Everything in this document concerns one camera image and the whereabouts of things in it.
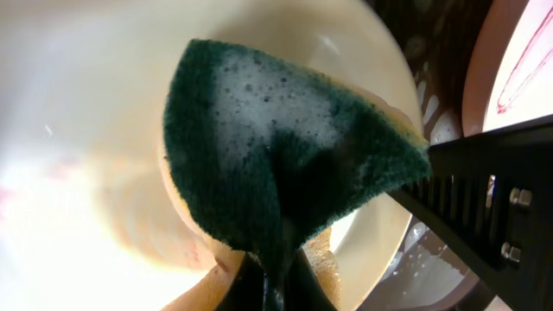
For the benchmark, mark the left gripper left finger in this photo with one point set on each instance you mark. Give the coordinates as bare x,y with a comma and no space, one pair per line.
246,292

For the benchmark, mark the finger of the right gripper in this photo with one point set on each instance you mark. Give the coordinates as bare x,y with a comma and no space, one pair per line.
489,199

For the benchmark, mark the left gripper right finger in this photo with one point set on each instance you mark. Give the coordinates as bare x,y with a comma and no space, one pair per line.
302,292

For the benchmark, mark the green and yellow sponge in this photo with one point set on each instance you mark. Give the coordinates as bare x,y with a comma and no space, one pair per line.
265,154

